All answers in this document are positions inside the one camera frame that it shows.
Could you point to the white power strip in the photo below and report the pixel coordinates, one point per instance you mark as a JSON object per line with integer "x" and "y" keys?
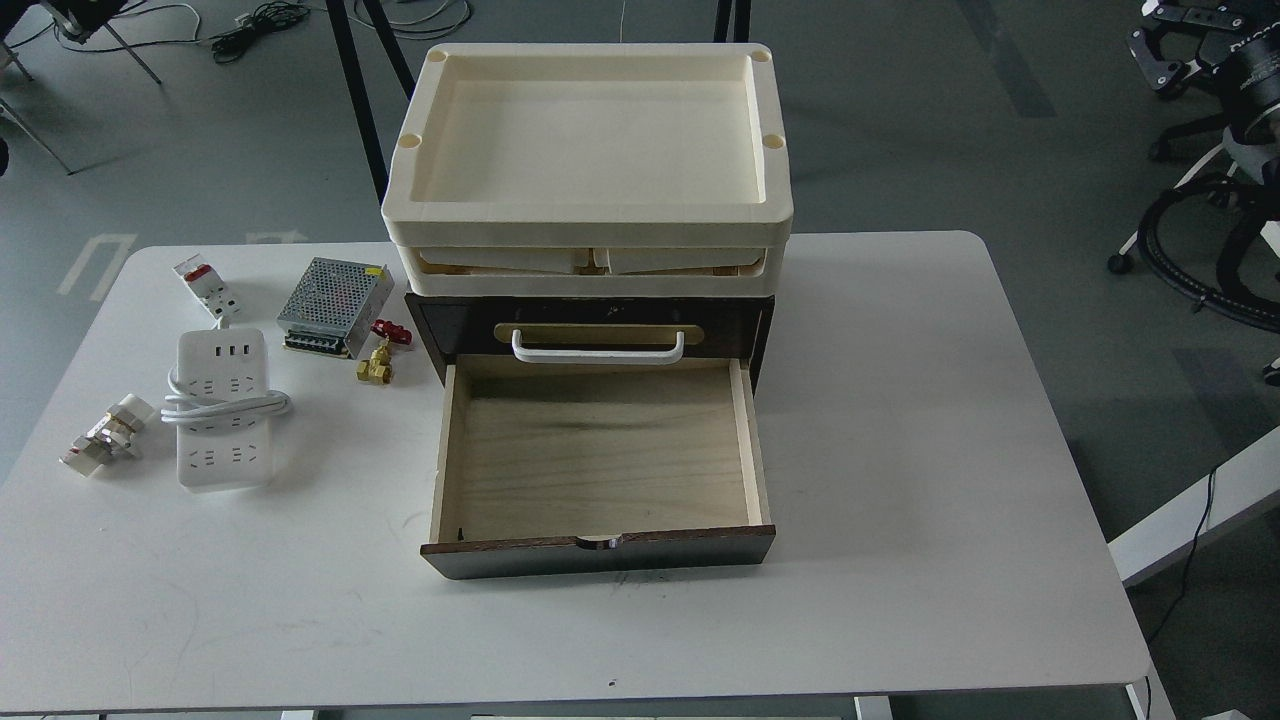
{"x": 220, "y": 443}

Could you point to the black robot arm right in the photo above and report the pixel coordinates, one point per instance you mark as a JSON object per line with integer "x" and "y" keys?
{"x": 1229, "y": 48}

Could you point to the open wooden drawer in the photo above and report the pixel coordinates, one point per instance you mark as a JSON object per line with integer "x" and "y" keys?
{"x": 561, "y": 469}

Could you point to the cream plastic tray top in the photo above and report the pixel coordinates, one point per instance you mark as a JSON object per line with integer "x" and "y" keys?
{"x": 592, "y": 145}

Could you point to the metal mesh power supply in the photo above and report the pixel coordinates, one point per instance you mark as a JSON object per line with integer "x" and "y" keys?
{"x": 331, "y": 309}

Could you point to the white red circuit breaker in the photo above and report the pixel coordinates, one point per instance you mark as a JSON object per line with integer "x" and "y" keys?
{"x": 209, "y": 289}

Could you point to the white beige connector part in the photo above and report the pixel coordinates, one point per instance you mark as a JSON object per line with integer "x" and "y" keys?
{"x": 112, "y": 437}

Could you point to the white desk edge right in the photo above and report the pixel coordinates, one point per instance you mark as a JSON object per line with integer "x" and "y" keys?
{"x": 1241, "y": 489}

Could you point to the white drawer handle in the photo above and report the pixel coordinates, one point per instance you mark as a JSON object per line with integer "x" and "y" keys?
{"x": 597, "y": 357}

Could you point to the brass valve red handle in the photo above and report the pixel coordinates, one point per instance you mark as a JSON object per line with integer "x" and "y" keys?
{"x": 377, "y": 367}

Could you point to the black cable bundle floor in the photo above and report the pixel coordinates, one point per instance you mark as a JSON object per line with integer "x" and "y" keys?
{"x": 265, "y": 20}

